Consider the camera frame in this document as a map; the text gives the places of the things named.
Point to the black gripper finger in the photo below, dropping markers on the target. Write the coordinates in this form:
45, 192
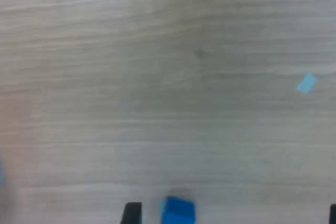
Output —
132, 214
333, 216

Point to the small blue cube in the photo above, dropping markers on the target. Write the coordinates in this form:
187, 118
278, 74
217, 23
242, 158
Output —
178, 212

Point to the small tape patch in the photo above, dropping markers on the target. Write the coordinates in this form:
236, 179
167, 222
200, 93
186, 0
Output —
306, 83

